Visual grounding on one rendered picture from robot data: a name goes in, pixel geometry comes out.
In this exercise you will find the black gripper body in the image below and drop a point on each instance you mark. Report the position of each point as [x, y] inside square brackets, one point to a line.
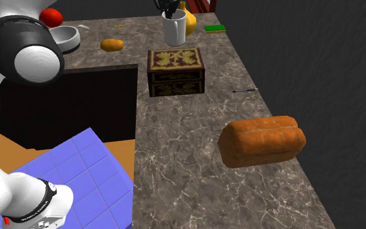
[167, 5]

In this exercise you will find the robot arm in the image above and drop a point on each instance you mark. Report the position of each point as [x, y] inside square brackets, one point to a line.
[37, 61]

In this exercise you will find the white mug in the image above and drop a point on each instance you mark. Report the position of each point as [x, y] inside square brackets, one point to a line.
[173, 30]

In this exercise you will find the yellow gourd vase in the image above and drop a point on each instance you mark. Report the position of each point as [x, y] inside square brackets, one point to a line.
[191, 22]

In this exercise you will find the red wooden chair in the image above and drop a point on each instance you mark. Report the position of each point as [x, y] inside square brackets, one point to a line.
[201, 5]

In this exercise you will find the small yellow stick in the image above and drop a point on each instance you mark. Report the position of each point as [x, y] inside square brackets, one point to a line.
[119, 26]

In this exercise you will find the green and yellow sponge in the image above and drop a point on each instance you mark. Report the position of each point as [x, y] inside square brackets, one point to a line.
[215, 28]

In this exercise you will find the dark red ornate box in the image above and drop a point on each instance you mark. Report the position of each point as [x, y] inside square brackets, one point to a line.
[175, 60]

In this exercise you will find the brown potato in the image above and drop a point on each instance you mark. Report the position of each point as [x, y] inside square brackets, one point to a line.
[111, 45]

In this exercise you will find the small silver utensil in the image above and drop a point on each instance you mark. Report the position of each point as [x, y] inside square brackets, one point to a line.
[83, 26]

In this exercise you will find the grey bowl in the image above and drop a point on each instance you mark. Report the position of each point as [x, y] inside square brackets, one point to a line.
[64, 36]

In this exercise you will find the black pen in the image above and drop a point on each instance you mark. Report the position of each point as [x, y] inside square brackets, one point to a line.
[245, 90]

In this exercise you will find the red tomato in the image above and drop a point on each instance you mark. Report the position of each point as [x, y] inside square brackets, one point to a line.
[51, 17]

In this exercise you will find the brown bread loaf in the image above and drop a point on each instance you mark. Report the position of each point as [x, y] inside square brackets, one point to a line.
[262, 141]

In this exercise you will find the blue tiled robot stand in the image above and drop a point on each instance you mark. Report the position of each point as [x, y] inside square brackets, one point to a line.
[90, 177]

